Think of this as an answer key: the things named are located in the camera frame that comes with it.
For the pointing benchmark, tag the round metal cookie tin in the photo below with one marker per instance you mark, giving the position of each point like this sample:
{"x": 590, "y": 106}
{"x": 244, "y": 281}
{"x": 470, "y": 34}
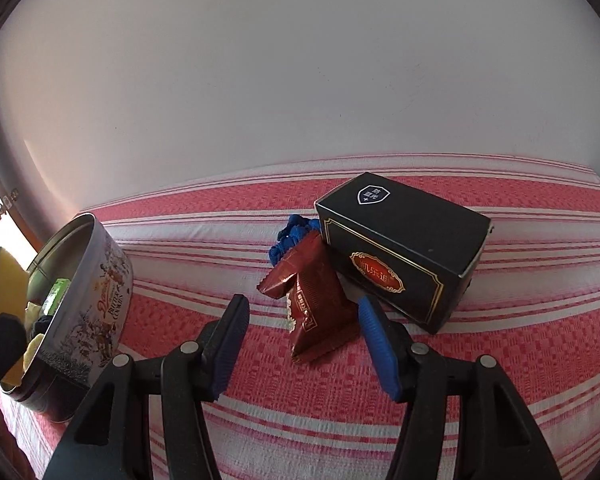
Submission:
{"x": 95, "y": 320}

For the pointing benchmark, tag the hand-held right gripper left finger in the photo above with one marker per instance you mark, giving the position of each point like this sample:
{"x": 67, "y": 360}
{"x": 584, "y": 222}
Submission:
{"x": 225, "y": 355}

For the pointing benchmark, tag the red snack packet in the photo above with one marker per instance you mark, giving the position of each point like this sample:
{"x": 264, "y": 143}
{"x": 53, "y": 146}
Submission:
{"x": 317, "y": 325}
{"x": 292, "y": 267}

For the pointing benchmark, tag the bright green packet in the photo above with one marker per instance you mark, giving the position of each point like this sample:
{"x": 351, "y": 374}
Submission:
{"x": 57, "y": 295}

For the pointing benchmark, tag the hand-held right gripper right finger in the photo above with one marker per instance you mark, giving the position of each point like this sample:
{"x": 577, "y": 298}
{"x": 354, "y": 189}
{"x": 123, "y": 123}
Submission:
{"x": 380, "y": 345}

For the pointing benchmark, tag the wooden door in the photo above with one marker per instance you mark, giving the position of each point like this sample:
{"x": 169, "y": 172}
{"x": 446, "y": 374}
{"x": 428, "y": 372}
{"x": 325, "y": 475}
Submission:
{"x": 10, "y": 220}

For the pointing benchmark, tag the red striped tablecloth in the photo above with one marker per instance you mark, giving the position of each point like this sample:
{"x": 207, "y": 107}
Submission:
{"x": 530, "y": 310}

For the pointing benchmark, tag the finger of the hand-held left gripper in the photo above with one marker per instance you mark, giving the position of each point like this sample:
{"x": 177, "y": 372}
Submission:
{"x": 43, "y": 323}
{"x": 0, "y": 345}

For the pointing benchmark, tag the black cardboard box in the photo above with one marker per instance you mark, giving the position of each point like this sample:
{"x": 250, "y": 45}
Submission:
{"x": 405, "y": 250}

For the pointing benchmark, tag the blue scrunchie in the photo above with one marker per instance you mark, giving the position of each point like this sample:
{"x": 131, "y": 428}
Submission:
{"x": 290, "y": 235}

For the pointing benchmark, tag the green and yellow sponge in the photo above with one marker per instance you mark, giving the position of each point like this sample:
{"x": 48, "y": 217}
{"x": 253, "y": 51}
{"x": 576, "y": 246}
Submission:
{"x": 7, "y": 285}

